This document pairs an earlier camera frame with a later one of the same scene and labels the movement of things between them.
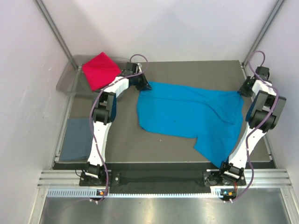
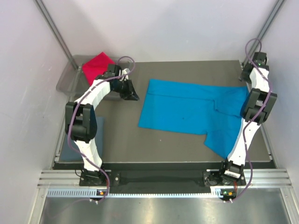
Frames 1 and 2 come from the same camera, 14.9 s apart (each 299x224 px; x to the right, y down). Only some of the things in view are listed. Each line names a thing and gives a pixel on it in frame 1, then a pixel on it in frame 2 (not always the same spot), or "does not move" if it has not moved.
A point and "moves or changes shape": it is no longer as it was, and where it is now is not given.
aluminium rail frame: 254,178 does not move
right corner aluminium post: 276,8 does not move
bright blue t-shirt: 213,116 moves or changes shape
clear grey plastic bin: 72,81 does not move
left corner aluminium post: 41,5 does not move
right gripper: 243,91 → 242,75
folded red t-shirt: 100,71 does not move
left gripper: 144,85 → 130,94
